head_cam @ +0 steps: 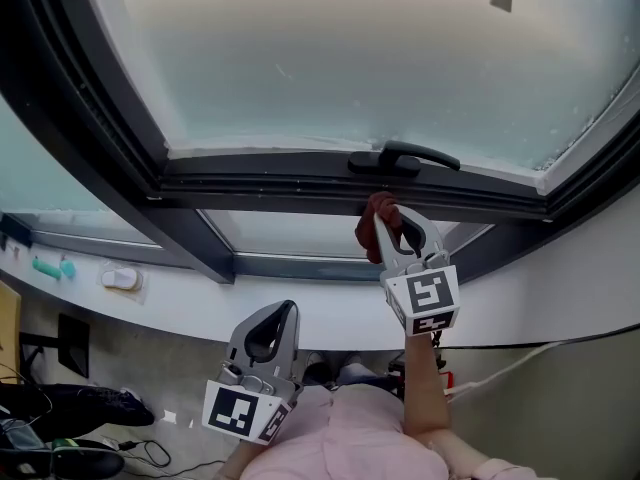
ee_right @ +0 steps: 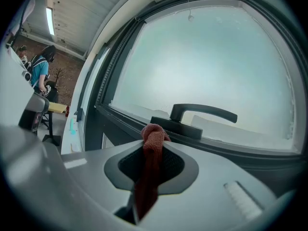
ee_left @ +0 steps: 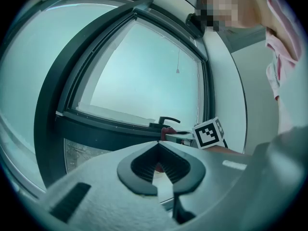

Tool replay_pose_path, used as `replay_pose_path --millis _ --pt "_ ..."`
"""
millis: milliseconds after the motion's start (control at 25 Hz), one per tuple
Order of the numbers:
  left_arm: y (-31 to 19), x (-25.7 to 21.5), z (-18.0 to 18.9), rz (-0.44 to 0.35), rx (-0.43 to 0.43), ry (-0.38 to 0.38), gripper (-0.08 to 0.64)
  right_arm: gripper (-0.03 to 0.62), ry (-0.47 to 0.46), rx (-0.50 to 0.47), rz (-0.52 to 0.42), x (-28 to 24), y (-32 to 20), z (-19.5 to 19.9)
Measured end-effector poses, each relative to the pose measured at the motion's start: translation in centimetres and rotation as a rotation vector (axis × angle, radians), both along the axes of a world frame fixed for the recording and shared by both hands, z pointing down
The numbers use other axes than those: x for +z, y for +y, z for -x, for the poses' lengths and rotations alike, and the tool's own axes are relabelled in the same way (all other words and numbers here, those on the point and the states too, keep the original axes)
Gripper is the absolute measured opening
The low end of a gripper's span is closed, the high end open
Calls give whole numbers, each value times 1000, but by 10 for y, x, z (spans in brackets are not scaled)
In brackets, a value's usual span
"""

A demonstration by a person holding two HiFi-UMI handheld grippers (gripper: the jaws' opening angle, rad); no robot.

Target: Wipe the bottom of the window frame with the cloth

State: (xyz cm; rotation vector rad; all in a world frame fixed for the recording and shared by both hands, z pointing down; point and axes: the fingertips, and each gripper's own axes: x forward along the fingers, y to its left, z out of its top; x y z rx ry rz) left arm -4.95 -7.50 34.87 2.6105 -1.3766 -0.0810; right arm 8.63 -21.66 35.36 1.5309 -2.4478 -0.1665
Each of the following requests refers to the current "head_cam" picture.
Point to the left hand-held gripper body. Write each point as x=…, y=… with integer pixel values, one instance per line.
x=230, y=408

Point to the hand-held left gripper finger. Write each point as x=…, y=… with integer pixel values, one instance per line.
x=290, y=348
x=234, y=353

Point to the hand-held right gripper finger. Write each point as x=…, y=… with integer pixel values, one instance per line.
x=391, y=253
x=432, y=235

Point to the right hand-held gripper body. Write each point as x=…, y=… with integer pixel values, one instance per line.
x=425, y=293

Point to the dark red cloth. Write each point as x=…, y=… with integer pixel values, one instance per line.
x=367, y=233

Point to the white window sill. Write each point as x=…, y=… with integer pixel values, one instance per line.
x=325, y=313

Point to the person's right forearm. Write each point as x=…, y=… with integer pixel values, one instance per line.
x=425, y=393

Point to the person's left forearm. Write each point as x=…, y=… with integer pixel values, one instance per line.
x=235, y=465

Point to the small black box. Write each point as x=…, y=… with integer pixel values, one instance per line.
x=396, y=370

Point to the small low glass pane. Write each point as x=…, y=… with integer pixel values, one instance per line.
x=300, y=230

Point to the person's pink shirt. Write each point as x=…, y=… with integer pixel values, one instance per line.
x=350, y=438

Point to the black bag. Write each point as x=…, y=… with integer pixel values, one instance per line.
x=100, y=405

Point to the bagged white slipper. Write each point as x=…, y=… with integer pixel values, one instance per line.
x=120, y=278

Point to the black office chair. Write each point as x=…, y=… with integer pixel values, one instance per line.
x=90, y=460

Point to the small teal cap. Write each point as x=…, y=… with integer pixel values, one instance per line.
x=68, y=268

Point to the frosted hinged window sash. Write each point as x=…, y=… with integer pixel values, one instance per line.
x=350, y=58

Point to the teal tube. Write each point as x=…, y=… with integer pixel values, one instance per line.
x=46, y=268

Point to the small brown object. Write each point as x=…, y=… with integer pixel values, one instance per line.
x=16, y=251

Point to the small dark clip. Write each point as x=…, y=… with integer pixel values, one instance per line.
x=3, y=242

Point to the red plastic frame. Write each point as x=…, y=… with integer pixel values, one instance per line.
x=446, y=382

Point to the dark fixed window frame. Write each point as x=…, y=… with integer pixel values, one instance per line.
x=195, y=248

